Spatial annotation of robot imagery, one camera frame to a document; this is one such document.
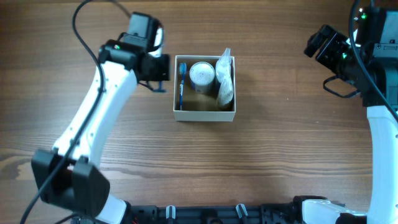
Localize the blue disposable razor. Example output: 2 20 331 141
152 81 167 93

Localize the blue white toothbrush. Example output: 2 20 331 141
178 63 187 111

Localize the cotton swab round container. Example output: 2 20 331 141
189 62 215 94

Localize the blue foam soap pump bottle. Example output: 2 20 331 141
215 48 233 93

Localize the white bamboo print lotion tube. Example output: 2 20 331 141
216 75 234 111

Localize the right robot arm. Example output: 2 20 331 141
294 2 397 223

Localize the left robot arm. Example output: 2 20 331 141
31 12 170 223

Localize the white cardboard box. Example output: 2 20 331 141
173 55 236 122

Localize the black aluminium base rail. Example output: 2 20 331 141
121 202 303 224

